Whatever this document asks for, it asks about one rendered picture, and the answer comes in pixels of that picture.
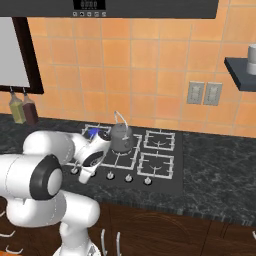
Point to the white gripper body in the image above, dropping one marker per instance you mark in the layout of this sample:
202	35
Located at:
85	176

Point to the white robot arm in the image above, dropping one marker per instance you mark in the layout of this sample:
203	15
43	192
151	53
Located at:
36	203

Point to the blue burner flame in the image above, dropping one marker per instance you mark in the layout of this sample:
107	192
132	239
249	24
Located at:
93	132

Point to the silver hob knob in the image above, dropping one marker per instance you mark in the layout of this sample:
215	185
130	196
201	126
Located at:
128	178
74	171
147	181
110	175

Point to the brown wooden cupboard door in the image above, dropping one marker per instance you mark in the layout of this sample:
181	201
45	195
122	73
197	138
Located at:
233	240
104	220
160	233

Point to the grey kettle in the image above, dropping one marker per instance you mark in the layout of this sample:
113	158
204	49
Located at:
121	138

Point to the black gas hob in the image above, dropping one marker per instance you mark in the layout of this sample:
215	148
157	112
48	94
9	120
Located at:
166	180

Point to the dark red bottle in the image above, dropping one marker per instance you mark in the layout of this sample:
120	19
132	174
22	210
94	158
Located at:
30	111

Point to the olive oil bottle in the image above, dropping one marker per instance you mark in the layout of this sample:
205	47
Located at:
17	111

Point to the dark framed window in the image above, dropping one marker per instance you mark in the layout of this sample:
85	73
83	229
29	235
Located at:
13	50

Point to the dark range hood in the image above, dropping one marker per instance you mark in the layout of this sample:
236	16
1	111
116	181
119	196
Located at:
150	8

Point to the grey canister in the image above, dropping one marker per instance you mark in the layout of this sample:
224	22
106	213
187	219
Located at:
252	60

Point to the grey wall socket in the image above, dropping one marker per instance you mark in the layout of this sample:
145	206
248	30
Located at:
212	94
195	92

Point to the dark wall shelf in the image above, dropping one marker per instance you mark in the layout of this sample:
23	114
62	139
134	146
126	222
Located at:
241	75

